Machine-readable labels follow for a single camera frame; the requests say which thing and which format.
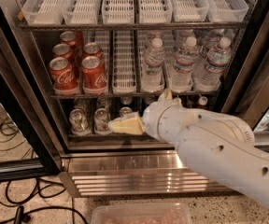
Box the front left green soda can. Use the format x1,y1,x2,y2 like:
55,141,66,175
69,108,91,135

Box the front left water bottle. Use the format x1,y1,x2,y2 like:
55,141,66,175
143,37,165,91

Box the green soda can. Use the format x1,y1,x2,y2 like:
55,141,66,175
93,108,111,135
69,108,91,135

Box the front right green soda can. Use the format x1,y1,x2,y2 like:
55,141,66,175
93,108,111,135

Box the water bottle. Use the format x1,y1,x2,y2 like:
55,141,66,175
171,36,199,92
143,37,165,91
193,37,232,91

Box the front middle water bottle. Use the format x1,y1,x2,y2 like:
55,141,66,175
171,36,199,92

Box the top shelf tray far right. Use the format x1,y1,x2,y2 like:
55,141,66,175
207,0,248,22

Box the empty white middle shelf tray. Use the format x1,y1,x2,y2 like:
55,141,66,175
112,31,136,93

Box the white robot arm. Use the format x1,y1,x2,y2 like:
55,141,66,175
108,89,269,208

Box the left blue pepsi can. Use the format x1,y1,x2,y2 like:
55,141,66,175
119,106,133,117

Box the stainless fridge bottom grille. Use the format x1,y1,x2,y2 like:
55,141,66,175
59,150,227,197

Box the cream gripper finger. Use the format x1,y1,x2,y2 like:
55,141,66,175
158,89,173,101
108,112,145,135

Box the top shelf tray far left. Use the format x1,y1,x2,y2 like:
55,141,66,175
21,0,64,25

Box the coke can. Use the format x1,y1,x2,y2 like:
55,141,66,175
52,43,79,77
81,56,106,94
60,31,82,58
50,57,79,95
82,42,104,61

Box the front right water bottle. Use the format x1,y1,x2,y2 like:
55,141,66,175
193,37,232,91

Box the right brown tea bottle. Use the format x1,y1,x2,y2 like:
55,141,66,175
192,96,208,109

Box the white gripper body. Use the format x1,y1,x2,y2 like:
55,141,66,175
142,100,199,143

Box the open fridge glass door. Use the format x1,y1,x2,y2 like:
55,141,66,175
0,0,63,184

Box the clear plastic food container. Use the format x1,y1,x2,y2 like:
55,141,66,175
91,203,192,224

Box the black floor cables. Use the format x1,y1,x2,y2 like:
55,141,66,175
0,115,89,224

